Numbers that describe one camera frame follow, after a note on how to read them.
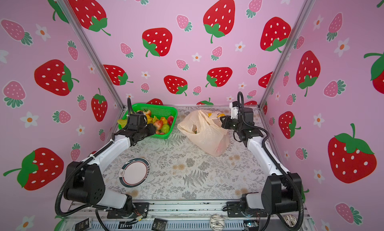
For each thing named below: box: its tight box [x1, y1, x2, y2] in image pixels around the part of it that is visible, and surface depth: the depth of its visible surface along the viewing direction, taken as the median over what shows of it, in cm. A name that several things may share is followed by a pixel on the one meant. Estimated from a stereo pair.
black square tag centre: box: [151, 218, 168, 231], surface depth 70 cm
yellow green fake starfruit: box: [117, 119, 128, 128], surface depth 97 cm
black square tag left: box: [75, 217, 90, 231], surface depth 70 cm
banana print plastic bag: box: [177, 110, 230, 157], surface depth 83 cm
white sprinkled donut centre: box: [210, 213, 225, 231], surface depth 70 cm
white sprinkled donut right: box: [285, 214, 298, 227], surface depth 70 cm
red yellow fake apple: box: [153, 120, 164, 130], surface depth 100 cm
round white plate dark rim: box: [118, 157, 151, 188], surface depth 88 cm
